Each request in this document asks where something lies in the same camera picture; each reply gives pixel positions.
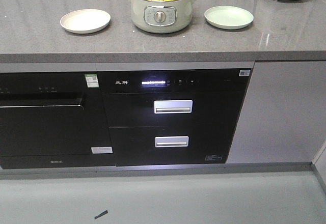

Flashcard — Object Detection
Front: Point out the black built-in disinfection cabinet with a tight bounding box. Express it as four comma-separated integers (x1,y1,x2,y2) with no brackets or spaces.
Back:
98,68,251,166

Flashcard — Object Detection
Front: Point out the light green plate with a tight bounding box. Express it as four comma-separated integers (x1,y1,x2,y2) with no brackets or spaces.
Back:
204,6,254,30

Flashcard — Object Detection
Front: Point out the cream white plate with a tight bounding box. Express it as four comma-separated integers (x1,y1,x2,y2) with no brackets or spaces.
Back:
60,9,111,34

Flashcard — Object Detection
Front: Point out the black floor tape upper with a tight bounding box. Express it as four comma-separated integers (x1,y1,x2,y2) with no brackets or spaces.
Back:
94,210,108,219

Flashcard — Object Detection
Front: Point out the grey cabinet door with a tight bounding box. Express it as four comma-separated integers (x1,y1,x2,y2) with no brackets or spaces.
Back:
227,61,325,163

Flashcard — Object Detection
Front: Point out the green electric cooking pot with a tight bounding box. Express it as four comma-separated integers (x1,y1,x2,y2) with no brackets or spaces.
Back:
129,0,196,34

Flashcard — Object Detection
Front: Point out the black built-in dishwasher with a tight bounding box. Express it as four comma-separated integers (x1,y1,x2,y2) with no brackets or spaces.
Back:
1,72,115,170

